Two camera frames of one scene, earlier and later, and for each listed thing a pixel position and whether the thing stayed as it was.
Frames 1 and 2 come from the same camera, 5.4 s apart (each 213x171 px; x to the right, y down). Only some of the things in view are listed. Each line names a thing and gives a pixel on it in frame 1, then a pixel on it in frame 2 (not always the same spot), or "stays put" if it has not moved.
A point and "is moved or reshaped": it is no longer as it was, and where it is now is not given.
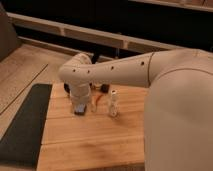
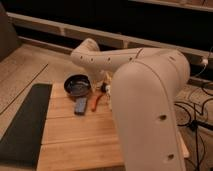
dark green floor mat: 21,144 stays put
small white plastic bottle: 113,103 is moved or reshaped
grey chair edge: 9,46 stays put
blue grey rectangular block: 80,109 stays put
